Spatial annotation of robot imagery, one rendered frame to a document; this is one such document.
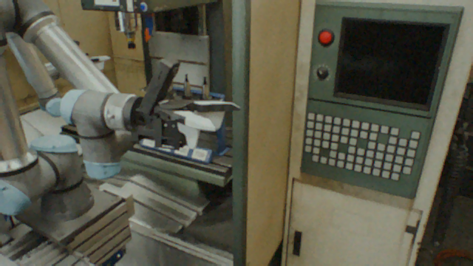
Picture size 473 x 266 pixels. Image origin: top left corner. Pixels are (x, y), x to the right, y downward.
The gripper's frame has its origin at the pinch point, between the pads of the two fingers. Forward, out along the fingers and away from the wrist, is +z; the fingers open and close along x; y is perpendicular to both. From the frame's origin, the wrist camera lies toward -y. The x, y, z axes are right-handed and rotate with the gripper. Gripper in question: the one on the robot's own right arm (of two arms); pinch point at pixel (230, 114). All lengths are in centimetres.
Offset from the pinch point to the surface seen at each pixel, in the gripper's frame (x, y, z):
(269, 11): -50, -19, -4
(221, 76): -166, 20, -57
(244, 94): -37.1, 3.7, -6.9
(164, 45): -167, 2, -99
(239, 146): -39.2, 20.6, -8.3
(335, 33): -73, -13, 16
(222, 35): -163, -7, -56
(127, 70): -225, 31, -166
